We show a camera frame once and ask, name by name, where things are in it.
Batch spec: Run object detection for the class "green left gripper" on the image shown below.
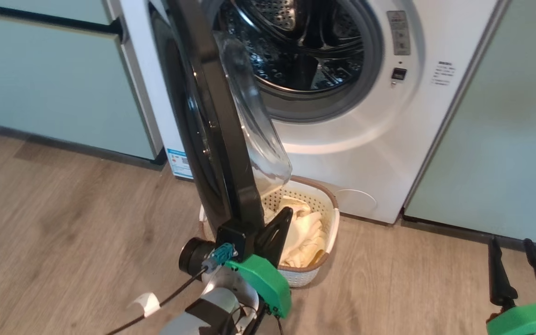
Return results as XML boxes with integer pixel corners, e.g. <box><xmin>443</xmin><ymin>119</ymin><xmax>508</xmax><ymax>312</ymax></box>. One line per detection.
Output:
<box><xmin>225</xmin><ymin>207</ymin><xmax>294</xmax><ymax>318</ymax></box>

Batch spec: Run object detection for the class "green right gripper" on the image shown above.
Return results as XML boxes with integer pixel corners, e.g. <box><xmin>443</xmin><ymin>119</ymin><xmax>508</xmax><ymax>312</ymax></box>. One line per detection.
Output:
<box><xmin>486</xmin><ymin>236</ymin><xmax>536</xmax><ymax>335</ymax></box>

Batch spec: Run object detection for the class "cream garment with blue trim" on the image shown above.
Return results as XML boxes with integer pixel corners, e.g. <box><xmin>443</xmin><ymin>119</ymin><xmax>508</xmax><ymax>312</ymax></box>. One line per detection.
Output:
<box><xmin>280</xmin><ymin>212</ymin><xmax>327</xmax><ymax>268</ymax></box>

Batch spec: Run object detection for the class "round black washer door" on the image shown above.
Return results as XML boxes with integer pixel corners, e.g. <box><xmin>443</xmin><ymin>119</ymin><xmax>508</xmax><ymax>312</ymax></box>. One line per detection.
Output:
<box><xmin>149</xmin><ymin>0</ymin><xmax>293</xmax><ymax>233</ymax></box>

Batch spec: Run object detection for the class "white front-load washing machine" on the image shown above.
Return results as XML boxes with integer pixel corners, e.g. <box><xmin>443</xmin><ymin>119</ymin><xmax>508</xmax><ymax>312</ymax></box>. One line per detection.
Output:
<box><xmin>119</xmin><ymin>0</ymin><xmax>513</xmax><ymax>225</ymax></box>

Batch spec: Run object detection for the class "stainless steel washing machine drum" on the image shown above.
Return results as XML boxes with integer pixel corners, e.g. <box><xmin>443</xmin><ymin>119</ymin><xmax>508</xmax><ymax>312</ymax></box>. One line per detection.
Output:
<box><xmin>212</xmin><ymin>0</ymin><xmax>385</xmax><ymax>124</ymax></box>

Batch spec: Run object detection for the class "cream perforated laundry basket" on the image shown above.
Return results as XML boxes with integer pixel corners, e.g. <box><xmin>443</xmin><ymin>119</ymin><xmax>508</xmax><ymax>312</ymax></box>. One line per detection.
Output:
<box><xmin>199</xmin><ymin>176</ymin><xmax>341</xmax><ymax>288</ymax></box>

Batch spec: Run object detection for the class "round white filter cover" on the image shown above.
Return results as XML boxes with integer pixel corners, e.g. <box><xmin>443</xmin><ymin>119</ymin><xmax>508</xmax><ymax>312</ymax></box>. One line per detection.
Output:
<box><xmin>335</xmin><ymin>188</ymin><xmax>378</xmax><ymax>214</ymax></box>

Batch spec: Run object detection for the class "blue energy label sticker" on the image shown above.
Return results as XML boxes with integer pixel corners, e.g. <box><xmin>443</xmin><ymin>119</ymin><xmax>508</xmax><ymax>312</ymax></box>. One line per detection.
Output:
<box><xmin>166</xmin><ymin>148</ymin><xmax>193</xmax><ymax>180</ymax></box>

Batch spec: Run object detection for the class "pale green plain cabinet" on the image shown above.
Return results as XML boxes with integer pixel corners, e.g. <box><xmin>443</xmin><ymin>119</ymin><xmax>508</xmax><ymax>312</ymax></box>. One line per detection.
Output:
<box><xmin>403</xmin><ymin>0</ymin><xmax>536</xmax><ymax>249</ymax></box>

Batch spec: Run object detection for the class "pale green cabinet with black gap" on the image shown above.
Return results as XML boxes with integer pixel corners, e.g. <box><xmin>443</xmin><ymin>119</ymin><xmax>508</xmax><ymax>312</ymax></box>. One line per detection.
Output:
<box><xmin>0</xmin><ymin>0</ymin><xmax>166</xmax><ymax>166</ymax></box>

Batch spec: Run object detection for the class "teal camera cable connector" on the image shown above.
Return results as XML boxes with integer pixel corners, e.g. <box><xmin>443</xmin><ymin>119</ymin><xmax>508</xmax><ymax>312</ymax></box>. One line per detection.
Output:
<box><xmin>202</xmin><ymin>243</ymin><xmax>238</xmax><ymax>273</ymax></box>

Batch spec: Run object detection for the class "thin black camera cable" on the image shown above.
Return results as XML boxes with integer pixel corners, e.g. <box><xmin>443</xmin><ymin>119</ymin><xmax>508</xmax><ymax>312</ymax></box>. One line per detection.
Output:
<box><xmin>105</xmin><ymin>268</ymin><xmax>209</xmax><ymax>335</ymax></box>

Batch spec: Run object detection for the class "white cable clip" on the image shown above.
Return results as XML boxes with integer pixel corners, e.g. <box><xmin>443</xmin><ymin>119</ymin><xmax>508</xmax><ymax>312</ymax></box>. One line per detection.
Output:
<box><xmin>128</xmin><ymin>292</ymin><xmax>161</xmax><ymax>318</ymax></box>

